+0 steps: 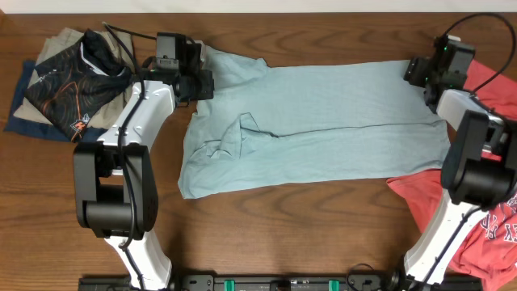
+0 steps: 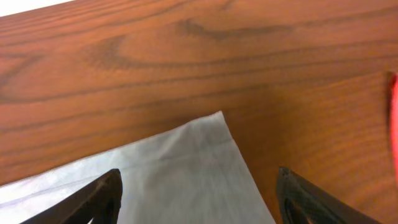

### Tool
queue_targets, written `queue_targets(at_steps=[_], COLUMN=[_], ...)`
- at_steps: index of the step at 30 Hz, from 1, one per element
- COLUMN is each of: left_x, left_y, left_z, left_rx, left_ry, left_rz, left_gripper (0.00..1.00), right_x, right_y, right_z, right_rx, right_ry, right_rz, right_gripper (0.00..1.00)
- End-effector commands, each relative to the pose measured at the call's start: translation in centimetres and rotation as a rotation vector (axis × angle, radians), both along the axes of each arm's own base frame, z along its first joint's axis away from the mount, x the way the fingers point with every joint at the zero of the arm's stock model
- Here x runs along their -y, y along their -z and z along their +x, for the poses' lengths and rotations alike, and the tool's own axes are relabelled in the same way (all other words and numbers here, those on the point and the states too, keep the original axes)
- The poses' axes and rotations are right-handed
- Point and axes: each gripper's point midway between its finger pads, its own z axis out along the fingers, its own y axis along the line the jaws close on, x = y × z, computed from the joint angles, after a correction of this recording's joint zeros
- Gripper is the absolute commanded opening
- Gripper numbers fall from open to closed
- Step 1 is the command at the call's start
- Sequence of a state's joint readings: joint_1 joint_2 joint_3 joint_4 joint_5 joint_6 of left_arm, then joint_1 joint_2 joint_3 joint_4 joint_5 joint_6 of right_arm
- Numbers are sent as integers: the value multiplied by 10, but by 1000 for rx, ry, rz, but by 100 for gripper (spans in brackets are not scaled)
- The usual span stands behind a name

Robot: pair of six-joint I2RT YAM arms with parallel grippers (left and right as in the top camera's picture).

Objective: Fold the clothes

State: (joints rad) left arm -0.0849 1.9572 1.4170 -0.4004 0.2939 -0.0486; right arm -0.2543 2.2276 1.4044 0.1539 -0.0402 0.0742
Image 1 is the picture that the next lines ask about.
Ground folded navy blue garment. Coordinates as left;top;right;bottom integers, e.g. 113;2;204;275
5;61;106;142

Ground folded beige garment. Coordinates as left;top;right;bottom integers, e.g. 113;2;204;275
14;28;134;129

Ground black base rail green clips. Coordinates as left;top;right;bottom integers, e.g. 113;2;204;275
78;273;387;291

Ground red t-shirt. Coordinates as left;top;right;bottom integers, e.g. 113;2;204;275
387;76;516;291

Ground light blue polo shirt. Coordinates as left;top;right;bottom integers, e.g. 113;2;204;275
178;48;450;199

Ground black orange patterned shirt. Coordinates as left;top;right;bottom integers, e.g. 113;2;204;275
24;29;132;141

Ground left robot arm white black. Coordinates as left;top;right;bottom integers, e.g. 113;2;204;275
73;70;215;290

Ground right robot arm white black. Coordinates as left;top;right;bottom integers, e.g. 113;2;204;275
385;55;516;290

